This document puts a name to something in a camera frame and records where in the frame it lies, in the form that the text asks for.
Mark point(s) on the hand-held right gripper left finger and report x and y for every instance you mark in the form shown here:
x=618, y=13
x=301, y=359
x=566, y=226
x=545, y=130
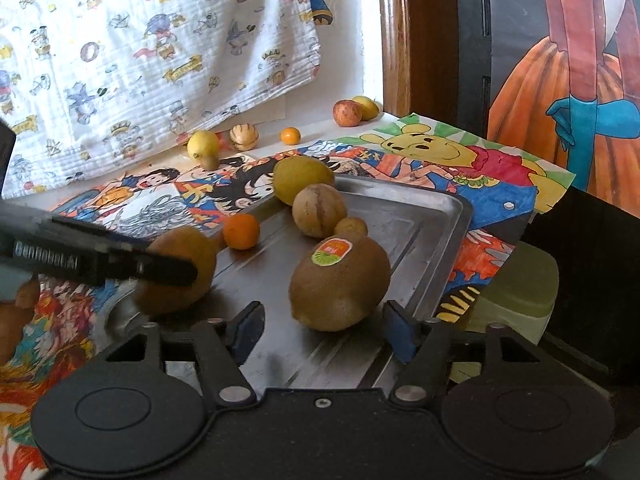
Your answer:
x=247, y=330

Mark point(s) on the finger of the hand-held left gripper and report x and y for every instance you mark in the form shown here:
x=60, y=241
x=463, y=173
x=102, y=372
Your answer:
x=160, y=267

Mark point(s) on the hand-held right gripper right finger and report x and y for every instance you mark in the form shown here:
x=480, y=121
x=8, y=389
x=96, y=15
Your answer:
x=402, y=332

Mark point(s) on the brownish green pear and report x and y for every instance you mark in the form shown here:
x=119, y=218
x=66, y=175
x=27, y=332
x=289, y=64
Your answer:
x=180, y=245

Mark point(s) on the brown kiwi with sticker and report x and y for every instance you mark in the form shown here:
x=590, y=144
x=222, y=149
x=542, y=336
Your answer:
x=340, y=290

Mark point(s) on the metal tray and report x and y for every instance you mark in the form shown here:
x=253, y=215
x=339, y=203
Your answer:
x=410, y=230

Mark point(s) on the small brown fruit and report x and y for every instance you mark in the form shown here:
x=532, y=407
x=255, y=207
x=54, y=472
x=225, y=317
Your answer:
x=351, y=227

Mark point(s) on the yellow lemon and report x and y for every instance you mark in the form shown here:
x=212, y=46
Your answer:
x=202, y=144

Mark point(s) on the round tan fruit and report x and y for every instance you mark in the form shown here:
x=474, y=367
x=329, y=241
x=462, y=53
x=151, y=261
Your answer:
x=319, y=210

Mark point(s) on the striped beige fruit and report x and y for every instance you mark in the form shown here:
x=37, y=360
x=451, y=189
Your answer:
x=244, y=137

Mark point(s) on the yellow green pear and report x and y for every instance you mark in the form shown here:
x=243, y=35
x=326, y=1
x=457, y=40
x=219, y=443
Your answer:
x=302, y=180

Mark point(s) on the small yellow orange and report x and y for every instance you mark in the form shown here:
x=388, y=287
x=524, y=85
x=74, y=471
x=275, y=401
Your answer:
x=290, y=136

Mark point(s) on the person's left hand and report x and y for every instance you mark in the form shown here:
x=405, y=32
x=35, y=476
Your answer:
x=12, y=330

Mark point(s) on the red flame drawing sheet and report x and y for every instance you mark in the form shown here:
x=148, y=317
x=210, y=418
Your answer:
x=60, y=310

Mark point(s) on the orange anime drawing sheet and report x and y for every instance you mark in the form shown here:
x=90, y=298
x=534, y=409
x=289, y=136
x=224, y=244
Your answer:
x=150, y=190

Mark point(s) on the yellow bear drawing sheet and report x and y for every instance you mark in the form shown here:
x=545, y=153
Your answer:
x=450, y=160

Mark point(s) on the dark furniture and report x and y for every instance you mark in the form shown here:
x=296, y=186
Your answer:
x=590, y=270

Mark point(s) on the white printed blanket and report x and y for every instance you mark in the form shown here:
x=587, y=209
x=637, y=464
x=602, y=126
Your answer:
x=150, y=50

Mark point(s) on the red apple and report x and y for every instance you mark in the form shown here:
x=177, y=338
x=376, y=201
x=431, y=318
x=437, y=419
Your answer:
x=347, y=113

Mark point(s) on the small yellow mango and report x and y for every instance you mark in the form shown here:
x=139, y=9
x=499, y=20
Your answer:
x=369, y=106

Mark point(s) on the black door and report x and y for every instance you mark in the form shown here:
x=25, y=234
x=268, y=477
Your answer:
x=470, y=60

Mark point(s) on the wooden door frame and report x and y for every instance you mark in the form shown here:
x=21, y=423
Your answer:
x=415, y=35

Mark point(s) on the wall poster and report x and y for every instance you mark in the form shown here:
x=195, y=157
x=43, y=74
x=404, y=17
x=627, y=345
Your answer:
x=575, y=85

